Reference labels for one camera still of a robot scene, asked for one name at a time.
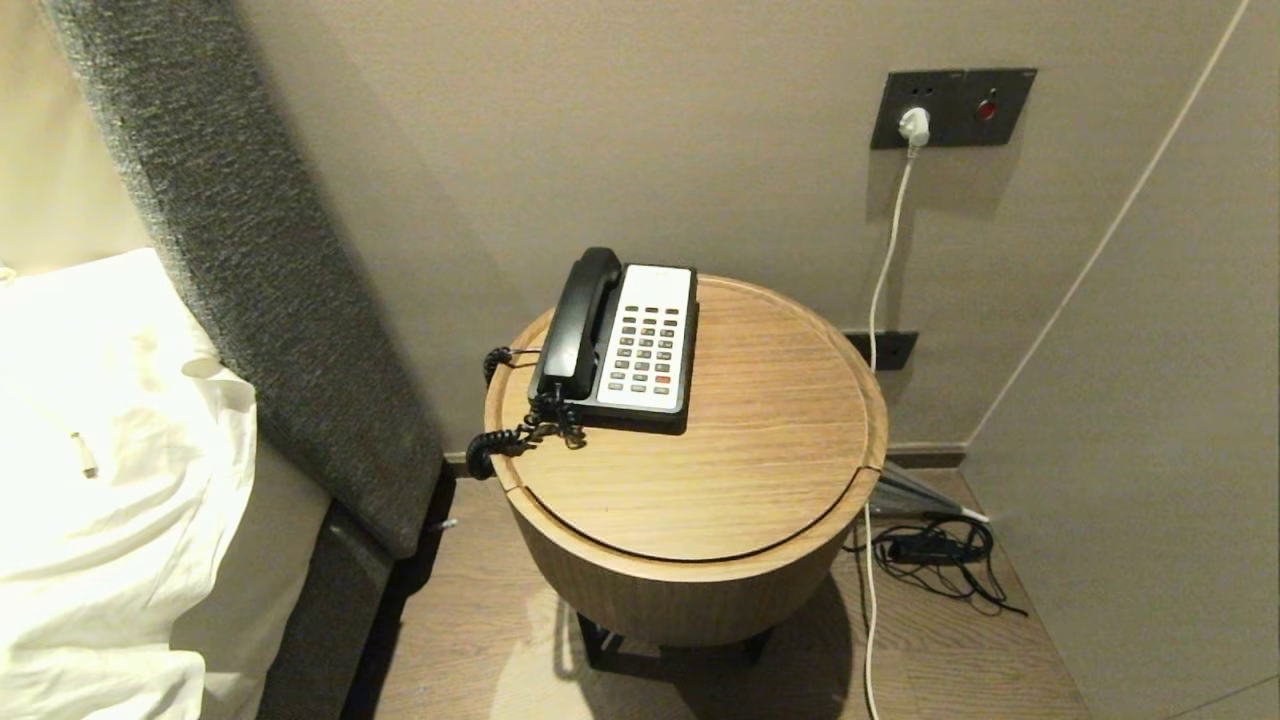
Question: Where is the black tangled cable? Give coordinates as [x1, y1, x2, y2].
[845, 513, 1029, 617]

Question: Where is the dark wall socket panel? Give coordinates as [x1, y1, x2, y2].
[870, 67, 1038, 151]

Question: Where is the black coiled phone cord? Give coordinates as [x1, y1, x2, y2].
[465, 345, 588, 481]

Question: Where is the dark bed frame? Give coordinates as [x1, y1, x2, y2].
[258, 462, 457, 720]

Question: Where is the grey fabric headboard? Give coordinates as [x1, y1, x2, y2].
[40, 0, 448, 559]

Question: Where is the round wooden side table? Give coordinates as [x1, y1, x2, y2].
[484, 274, 889, 669]

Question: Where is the white power cable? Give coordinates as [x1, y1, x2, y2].
[861, 145, 918, 720]

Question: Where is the small dark wall socket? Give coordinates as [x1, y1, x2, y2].
[843, 330, 919, 372]

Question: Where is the white pillow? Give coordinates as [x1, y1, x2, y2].
[0, 248, 259, 720]

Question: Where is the black and white phone base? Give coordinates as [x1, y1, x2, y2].
[575, 263, 700, 425]

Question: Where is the black phone handset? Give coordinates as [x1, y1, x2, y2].
[536, 247, 624, 402]

